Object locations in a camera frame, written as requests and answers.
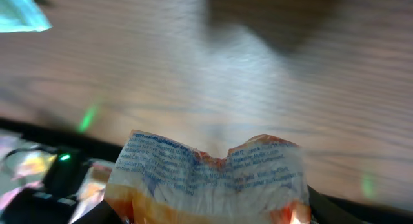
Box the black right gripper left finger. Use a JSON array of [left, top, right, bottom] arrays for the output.
[[73, 200, 123, 224]]

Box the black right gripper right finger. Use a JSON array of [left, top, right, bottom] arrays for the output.
[[306, 184, 368, 224]]

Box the light blue wet wipes pack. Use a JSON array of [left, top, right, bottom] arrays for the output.
[[1, 0, 52, 33]]

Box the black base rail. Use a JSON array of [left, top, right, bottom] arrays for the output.
[[1, 118, 412, 223]]

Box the small orange juice carton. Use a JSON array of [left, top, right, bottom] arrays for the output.
[[104, 130, 312, 224]]

